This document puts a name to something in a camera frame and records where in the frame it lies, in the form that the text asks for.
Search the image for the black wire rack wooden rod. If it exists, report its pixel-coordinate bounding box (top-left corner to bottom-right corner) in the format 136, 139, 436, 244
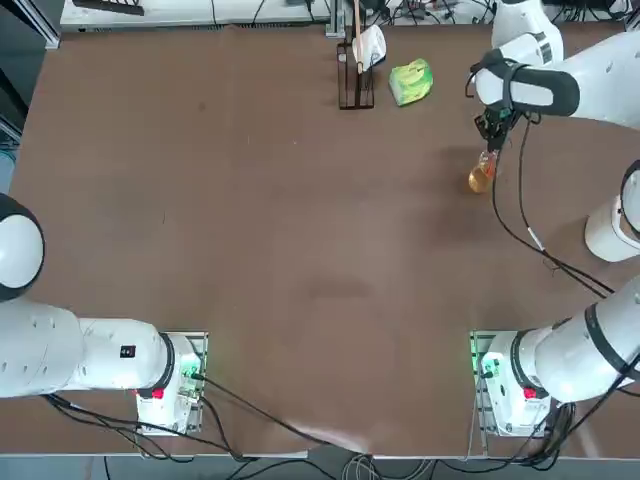
335, 0, 377, 111

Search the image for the black power strip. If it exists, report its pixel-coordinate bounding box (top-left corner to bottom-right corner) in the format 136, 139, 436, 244
72, 0, 146, 16

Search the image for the glass measuring cup amber solution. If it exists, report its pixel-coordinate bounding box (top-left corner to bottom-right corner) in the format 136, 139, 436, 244
467, 149, 501, 195

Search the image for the black base cable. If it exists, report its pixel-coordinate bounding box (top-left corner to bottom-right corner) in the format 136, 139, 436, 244
198, 374, 372, 457

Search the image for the white side bench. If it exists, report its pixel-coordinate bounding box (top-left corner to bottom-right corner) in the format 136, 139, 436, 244
59, 0, 334, 26

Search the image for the aluminium frame post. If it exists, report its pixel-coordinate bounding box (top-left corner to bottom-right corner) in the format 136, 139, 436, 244
324, 0, 351, 37

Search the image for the black cable with white tag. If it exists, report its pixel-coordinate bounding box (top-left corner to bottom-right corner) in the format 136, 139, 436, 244
517, 114, 616, 296

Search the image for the green tissue pack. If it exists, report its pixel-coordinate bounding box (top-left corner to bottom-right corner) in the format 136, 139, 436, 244
388, 57, 435, 108

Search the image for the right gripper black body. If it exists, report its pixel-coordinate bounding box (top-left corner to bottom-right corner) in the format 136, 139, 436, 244
474, 103, 516, 139

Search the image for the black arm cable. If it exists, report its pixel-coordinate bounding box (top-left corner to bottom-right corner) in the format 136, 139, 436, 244
489, 139, 616, 296

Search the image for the beige lidded desktop bin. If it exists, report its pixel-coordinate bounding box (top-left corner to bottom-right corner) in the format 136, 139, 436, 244
584, 192, 640, 264

